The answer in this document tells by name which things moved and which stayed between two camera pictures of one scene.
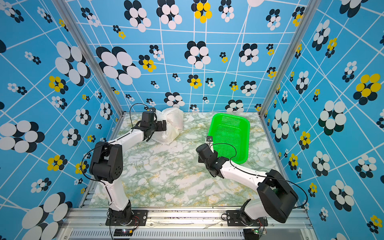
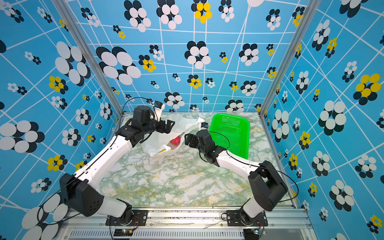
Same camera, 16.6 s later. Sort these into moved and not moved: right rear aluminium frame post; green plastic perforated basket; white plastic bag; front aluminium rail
Moved: white plastic bag
Not moved: right rear aluminium frame post; front aluminium rail; green plastic perforated basket
